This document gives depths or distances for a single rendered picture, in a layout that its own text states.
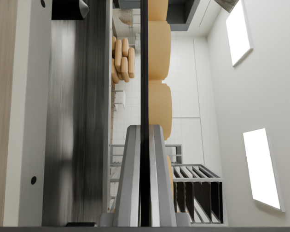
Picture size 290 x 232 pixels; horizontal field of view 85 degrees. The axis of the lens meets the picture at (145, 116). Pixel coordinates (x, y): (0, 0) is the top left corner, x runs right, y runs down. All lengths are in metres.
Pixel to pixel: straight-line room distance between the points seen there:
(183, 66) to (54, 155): 5.02
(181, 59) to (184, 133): 2.32
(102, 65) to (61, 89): 0.16
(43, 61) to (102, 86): 0.28
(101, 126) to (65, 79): 0.15
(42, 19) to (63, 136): 0.21
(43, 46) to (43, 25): 0.02
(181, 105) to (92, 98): 4.30
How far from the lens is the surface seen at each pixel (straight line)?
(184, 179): 1.81
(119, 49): 4.19
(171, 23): 0.74
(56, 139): 0.32
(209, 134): 4.72
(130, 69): 4.16
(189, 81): 5.03
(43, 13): 0.21
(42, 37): 0.19
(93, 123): 0.44
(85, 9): 0.32
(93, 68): 0.47
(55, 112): 0.32
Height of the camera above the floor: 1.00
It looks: level
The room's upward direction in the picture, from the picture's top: 90 degrees clockwise
